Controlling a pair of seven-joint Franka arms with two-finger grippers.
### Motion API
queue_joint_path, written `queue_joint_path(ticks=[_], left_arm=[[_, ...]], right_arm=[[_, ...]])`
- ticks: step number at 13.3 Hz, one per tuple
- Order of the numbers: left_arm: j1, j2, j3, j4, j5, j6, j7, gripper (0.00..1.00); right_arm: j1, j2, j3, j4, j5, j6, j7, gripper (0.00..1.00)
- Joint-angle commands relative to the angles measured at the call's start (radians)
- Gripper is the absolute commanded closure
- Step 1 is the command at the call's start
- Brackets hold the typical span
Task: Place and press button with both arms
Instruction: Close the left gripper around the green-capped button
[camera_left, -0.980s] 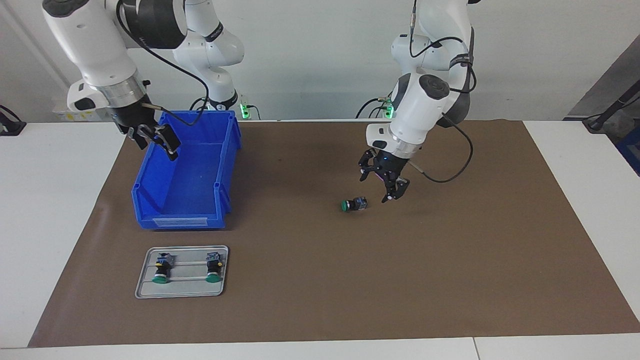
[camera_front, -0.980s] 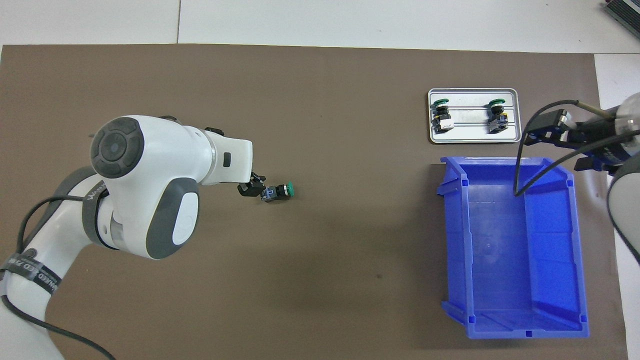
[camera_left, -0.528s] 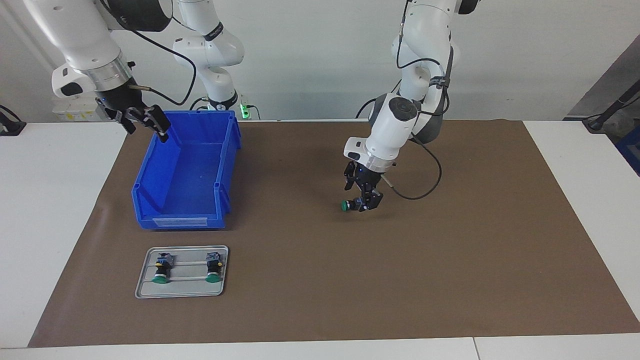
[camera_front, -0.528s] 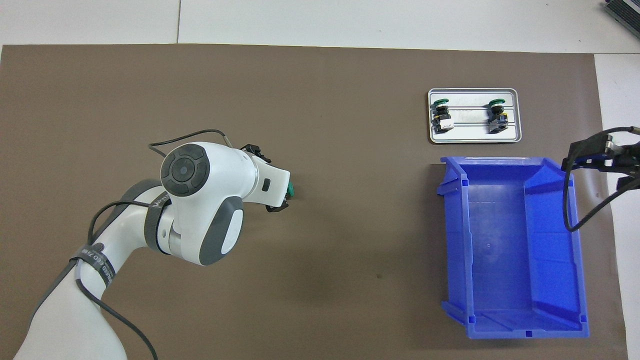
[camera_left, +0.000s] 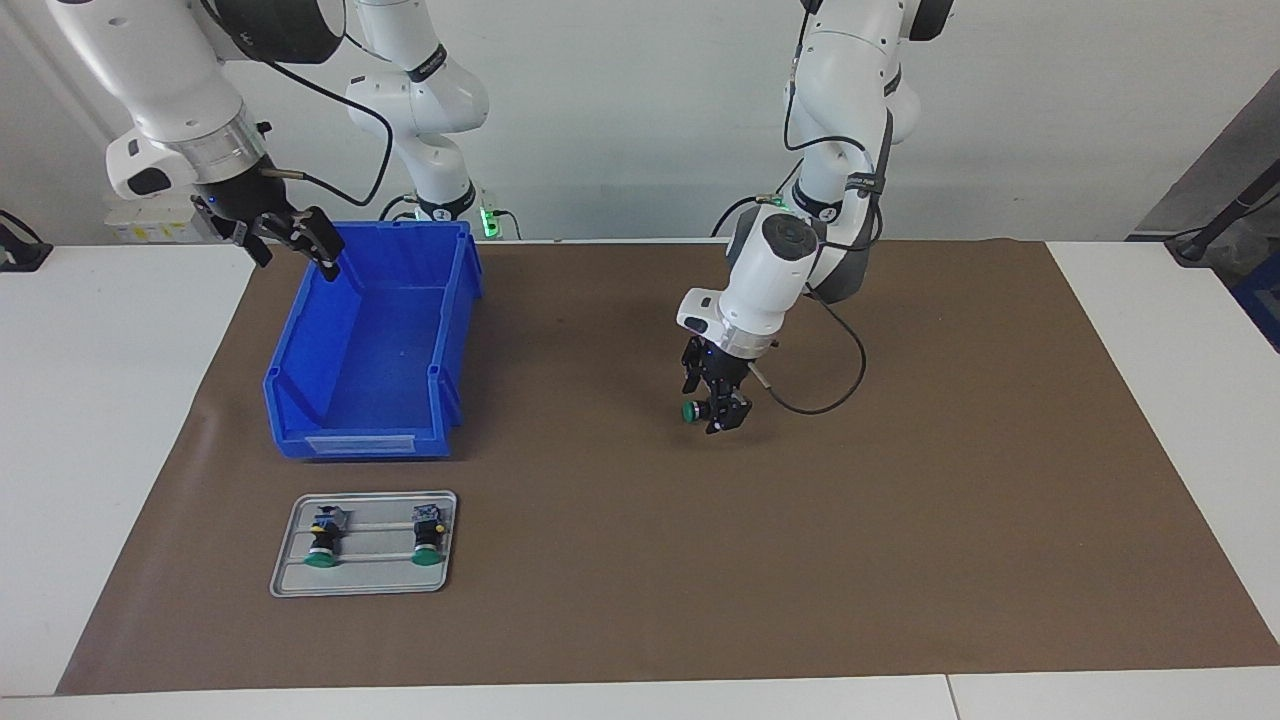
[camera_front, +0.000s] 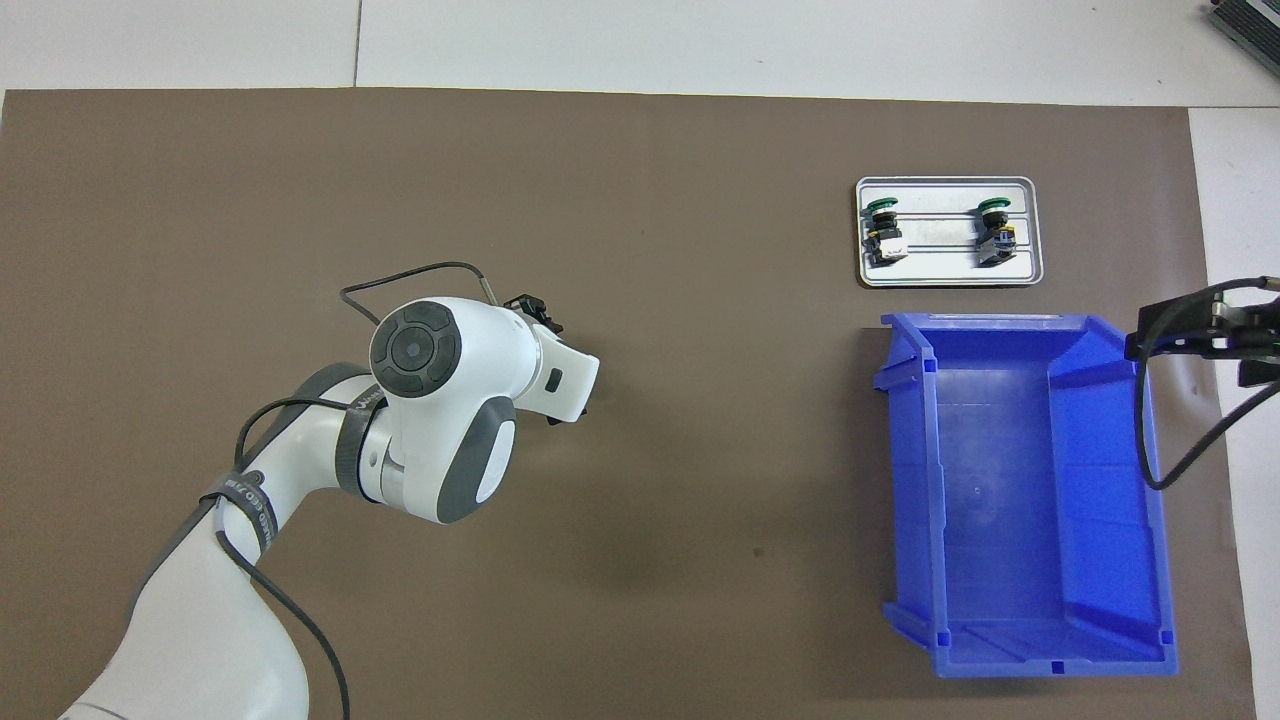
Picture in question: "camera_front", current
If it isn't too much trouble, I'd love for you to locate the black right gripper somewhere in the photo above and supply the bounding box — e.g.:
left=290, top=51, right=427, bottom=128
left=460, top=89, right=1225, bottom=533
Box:
left=1125, top=295, right=1280, bottom=391

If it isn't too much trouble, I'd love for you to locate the green push button yellow base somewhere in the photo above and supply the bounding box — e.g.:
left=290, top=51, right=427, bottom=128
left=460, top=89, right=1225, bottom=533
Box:
left=975, top=197, right=1017, bottom=267

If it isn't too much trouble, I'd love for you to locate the green push button white base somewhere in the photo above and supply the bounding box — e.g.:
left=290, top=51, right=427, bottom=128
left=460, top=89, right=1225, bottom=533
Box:
left=862, top=198, right=909, bottom=267

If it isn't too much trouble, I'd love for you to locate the brown table mat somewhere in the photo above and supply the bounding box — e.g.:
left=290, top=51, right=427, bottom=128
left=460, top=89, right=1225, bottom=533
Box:
left=0, top=88, right=1258, bottom=720

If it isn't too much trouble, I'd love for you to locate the blue plastic storage bin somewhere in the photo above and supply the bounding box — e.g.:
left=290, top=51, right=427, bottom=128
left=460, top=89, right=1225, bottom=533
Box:
left=872, top=312, right=1181, bottom=680

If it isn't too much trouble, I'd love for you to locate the grey metal tray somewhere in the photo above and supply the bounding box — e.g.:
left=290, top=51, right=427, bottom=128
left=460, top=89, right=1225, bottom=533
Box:
left=855, top=176, right=1045, bottom=289

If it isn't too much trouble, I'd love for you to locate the grey ribbed metal device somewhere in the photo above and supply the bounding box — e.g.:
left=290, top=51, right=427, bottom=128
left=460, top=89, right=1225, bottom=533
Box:
left=1203, top=0, right=1280, bottom=53

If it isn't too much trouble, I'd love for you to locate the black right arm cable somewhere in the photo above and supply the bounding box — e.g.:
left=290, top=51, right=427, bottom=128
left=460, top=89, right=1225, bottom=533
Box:
left=1133, top=275, right=1280, bottom=491

